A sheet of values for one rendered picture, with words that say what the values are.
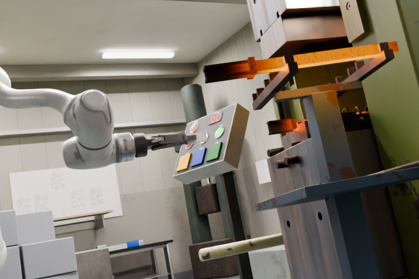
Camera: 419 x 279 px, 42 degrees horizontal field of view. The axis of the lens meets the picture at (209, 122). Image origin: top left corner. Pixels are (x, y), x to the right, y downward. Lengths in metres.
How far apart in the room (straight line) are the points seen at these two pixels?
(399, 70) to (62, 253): 2.88
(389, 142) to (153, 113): 8.71
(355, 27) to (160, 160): 8.49
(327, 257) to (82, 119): 0.82
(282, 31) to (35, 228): 2.88
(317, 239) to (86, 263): 3.66
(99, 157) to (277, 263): 3.66
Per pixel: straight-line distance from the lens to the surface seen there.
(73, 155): 1.65
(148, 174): 9.92
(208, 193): 8.81
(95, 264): 5.24
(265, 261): 5.32
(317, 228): 1.73
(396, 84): 1.63
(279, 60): 1.14
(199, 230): 9.11
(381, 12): 1.68
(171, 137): 1.70
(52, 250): 3.95
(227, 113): 2.31
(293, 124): 1.86
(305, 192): 1.03
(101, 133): 1.55
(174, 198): 10.03
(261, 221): 8.80
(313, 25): 1.96
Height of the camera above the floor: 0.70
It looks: 11 degrees up
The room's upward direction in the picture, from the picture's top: 11 degrees counter-clockwise
